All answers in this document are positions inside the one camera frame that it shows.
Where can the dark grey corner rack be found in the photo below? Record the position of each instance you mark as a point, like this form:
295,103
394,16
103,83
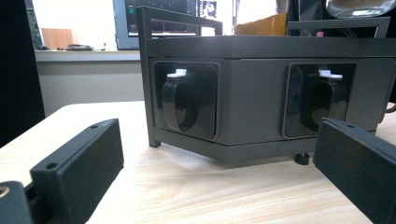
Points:
252,93

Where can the grey counter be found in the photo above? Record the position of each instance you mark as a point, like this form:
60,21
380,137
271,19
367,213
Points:
87,56

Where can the wooden board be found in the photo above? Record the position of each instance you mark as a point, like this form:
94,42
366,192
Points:
57,38

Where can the computer monitor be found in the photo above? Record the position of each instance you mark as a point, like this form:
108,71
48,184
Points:
123,31

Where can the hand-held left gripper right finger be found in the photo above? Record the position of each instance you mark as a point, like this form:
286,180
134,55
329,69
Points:
358,168

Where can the brown cardboard box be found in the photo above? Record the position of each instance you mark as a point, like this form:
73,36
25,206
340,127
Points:
264,26

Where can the black curtain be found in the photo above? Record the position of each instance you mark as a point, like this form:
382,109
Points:
15,77

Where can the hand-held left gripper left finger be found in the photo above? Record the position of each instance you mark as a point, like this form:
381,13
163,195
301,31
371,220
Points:
81,168

